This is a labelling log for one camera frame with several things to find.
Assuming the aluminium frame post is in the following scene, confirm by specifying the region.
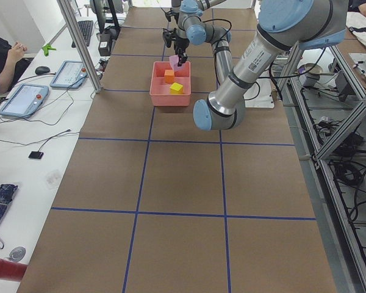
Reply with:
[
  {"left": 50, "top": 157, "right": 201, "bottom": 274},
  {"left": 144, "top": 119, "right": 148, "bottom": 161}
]
[{"left": 57, "top": 0, "right": 102, "bottom": 93}]

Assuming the pink foam block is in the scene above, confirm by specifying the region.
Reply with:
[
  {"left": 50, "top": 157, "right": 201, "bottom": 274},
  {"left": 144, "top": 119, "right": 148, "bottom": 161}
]
[{"left": 169, "top": 55, "right": 184, "bottom": 72}]

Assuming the green clamp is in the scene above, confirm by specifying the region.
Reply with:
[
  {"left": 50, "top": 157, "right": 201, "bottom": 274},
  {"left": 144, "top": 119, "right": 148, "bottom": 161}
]
[{"left": 42, "top": 43, "right": 56, "bottom": 56}]

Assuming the teach pendant tablet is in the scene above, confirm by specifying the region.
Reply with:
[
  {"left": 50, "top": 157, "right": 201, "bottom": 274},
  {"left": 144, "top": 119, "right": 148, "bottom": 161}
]
[
  {"left": 50, "top": 60, "right": 87, "bottom": 89},
  {"left": 0, "top": 84, "right": 49, "bottom": 118}
]

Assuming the seated person in black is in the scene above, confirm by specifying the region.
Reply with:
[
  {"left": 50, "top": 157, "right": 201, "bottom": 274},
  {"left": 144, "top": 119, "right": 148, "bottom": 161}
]
[{"left": 0, "top": 37, "right": 31, "bottom": 94}]

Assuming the red cylinder bottle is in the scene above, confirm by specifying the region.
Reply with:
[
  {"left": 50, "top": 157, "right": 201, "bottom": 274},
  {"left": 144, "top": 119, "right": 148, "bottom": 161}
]
[{"left": 0, "top": 258, "right": 27, "bottom": 281}]

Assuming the black camera cable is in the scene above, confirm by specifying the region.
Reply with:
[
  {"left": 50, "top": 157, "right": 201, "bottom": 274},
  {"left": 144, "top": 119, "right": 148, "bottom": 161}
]
[
  {"left": 201, "top": 18, "right": 233, "bottom": 52},
  {"left": 160, "top": 5, "right": 175, "bottom": 22}
]

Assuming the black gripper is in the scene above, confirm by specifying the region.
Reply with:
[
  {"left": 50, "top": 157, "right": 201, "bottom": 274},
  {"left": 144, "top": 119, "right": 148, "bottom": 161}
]
[{"left": 174, "top": 36, "right": 190, "bottom": 67}]

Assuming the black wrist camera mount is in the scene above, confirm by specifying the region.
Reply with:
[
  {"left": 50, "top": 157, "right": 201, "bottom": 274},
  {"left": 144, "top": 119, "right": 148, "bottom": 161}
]
[{"left": 162, "top": 28, "right": 177, "bottom": 48}]

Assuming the black computer mouse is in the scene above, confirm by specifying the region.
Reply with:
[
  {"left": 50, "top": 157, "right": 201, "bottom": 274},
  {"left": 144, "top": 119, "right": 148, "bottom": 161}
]
[{"left": 35, "top": 66, "right": 51, "bottom": 75}]

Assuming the black box device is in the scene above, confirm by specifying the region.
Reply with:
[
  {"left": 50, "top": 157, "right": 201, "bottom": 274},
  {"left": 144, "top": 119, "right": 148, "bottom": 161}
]
[{"left": 98, "top": 33, "right": 112, "bottom": 57}]

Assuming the yellow foam block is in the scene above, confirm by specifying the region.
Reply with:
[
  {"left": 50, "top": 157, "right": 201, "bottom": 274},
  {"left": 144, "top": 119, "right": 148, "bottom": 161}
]
[{"left": 170, "top": 82, "right": 184, "bottom": 95}]

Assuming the near teach pendant tablet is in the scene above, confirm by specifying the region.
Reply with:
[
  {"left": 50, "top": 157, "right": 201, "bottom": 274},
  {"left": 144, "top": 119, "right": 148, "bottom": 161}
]
[{"left": 0, "top": 84, "right": 49, "bottom": 118}]

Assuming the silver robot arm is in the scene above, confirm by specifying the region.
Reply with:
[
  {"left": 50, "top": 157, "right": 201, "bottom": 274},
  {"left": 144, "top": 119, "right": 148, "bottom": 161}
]
[
  {"left": 171, "top": 0, "right": 348, "bottom": 131},
  {"left": 171, "top": 0, "right": 225, "bottom": 12}
]

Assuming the small black square device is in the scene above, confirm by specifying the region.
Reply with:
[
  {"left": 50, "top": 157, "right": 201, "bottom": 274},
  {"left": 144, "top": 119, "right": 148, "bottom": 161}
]
[{"left": 28, "top": 151, "right": 44, "bottom": 160}]

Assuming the orange foam block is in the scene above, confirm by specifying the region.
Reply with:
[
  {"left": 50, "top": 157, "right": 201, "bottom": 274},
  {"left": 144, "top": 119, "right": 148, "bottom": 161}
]
[{"left": 163, "top": 69, "right": 175, "bottom": 84}]

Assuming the round metal lid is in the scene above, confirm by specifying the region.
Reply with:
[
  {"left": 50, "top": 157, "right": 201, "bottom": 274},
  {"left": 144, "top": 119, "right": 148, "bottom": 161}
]
[{"left": 8, "top": 247, "right": 26, "bottom": 262}]

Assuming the far teach pendant tablet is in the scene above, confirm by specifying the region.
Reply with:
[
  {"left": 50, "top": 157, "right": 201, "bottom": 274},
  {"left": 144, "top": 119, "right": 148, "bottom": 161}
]
[{"left": 50, "top": 60, "right": 87, "bottom": 89}]

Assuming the black keyboard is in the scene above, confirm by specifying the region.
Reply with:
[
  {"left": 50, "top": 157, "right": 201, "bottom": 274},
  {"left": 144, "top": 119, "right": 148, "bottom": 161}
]
[{"left": 77, "top": 20, "right": 94, "bottom": 46}]

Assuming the pink plastic bin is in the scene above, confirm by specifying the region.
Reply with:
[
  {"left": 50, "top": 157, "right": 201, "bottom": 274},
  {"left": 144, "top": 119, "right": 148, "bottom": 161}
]
[{"left": 149, "top": 62, "right": 191, "bottom": 107}]

